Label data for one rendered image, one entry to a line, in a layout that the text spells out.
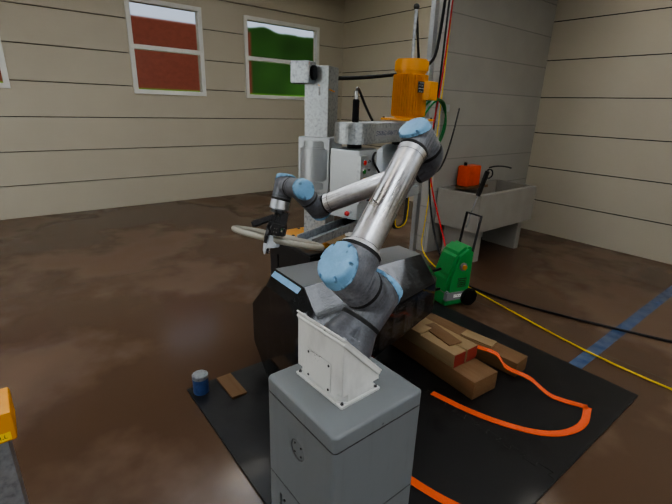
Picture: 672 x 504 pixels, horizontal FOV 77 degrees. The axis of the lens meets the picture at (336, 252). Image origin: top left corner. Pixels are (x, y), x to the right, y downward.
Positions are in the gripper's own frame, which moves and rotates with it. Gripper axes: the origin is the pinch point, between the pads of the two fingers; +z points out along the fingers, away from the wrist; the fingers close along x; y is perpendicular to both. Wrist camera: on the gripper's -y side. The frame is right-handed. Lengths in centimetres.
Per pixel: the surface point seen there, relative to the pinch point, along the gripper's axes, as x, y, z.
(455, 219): 335, 142, -56
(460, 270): 208, 135, -2
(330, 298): 43, 32, 22
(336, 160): 63, 16, -57
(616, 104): 399, 320, -252
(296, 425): -57, 37, 49
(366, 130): 55, 30, -76
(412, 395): -50, 73, 32
